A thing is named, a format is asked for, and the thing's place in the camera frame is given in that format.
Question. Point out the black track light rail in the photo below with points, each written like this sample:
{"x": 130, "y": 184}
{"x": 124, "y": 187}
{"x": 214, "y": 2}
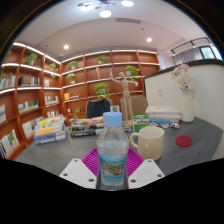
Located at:
{"x": 191, "y": 42}

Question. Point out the orange wooden shelf unit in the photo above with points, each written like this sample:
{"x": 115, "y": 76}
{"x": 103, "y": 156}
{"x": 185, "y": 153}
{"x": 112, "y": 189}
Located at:
{"x": 30, "y": 96}

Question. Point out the small painted stone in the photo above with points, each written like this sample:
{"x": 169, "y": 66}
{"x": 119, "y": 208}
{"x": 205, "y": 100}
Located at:
{"x": 175, "y": 125}
{"x": 164, "y": 125}

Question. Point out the white wall sign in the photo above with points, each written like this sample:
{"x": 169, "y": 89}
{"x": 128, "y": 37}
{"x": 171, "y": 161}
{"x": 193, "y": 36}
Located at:
{"x": 161, "y": 62}

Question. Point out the green and white carton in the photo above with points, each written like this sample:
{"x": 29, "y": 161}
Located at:
{"x": 114, "y": 108}

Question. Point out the dark blue chair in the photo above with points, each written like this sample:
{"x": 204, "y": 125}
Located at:
{"x": 98, "y": 108}

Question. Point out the wooden artist mannequin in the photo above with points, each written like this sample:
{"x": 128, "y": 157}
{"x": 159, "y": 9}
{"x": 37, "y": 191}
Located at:
{"x": 125, "y": 95}

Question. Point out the cream ceramic mug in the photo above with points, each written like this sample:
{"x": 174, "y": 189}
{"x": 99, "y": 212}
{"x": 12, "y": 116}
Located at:
{"x": 151, "y": 141}

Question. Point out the stack of dark books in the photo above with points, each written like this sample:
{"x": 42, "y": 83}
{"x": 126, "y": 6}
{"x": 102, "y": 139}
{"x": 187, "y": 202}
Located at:
{"x": 85, "y": 128}

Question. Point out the white ceramic vase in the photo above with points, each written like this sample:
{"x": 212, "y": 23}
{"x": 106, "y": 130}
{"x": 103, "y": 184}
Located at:
{"x": 187, "y": 106}

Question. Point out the grey curtain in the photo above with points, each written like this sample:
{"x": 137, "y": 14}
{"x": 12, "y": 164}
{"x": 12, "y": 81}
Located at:
{"x": 188, "y": 56}

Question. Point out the branched ceiling lamp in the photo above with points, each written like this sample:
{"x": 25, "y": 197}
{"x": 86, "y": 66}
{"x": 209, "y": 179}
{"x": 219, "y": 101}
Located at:
{"x": 105, "y": 13}

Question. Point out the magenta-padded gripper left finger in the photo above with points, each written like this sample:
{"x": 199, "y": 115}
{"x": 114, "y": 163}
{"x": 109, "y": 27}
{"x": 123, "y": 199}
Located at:
{"x": 80, "y": 171}

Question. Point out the clear plastic water bottle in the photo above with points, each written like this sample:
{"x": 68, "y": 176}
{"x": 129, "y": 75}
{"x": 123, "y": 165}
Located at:
{"x": 112, "y": 150}

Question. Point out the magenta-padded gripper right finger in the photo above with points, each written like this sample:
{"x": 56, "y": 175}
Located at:
{"x": 145, "y": 171}

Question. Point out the stack of white books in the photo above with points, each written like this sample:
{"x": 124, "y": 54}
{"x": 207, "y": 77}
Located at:
{"x": 163, "y": 114}

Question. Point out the flat round red coaster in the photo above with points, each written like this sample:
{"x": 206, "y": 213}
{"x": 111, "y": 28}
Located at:
{"x": 183, "y": 140}

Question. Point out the ceiling air vent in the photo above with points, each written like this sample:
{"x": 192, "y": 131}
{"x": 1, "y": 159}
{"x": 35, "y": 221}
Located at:
{"x": 128, "y": 20}

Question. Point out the stack of colourful books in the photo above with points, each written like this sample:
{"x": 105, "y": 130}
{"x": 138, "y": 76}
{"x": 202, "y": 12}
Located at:
{"x": 50, "y": 130}

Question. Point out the window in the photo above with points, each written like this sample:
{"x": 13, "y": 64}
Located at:
{"x": 209, "y": 52}

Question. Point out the recessed ceiling light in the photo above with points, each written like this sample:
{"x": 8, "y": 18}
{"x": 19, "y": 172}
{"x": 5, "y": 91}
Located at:
{"x": 66, "y": 47}
{"x": 149, "y": 39}

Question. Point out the beige chair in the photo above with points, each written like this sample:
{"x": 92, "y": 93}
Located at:
{"x": 139, "y": 105}

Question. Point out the green and white box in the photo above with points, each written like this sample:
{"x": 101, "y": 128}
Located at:
{"x": 141, "y": 122}

